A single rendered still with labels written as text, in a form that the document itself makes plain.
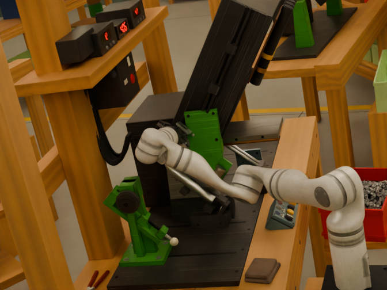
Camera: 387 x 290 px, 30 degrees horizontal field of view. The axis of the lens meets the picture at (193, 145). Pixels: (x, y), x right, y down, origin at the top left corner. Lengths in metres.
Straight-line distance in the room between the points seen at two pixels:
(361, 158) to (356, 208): 3.14
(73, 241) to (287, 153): 2.08
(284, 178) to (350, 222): 0.22
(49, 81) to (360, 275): 1.02
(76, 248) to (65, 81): 2.53
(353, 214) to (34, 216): 0.83
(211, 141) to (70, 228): 2.52
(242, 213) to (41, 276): 0.77
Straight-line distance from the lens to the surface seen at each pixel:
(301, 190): 1.87
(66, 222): 4.92
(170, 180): 2.51
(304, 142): 3.00
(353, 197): 1.82
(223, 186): 2.13
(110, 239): 2.43
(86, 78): 2.09
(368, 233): 2.42
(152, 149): 2.10
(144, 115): 2.59
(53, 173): 2.28
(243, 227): 2.41
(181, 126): 2.41
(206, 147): 2.44
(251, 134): 2.53
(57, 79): 2.13
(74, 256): 4.46
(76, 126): 2.26
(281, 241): 2.30
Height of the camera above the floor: 2.04
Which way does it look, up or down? 21 degrees down
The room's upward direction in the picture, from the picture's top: 12 degrees counter-clockwise
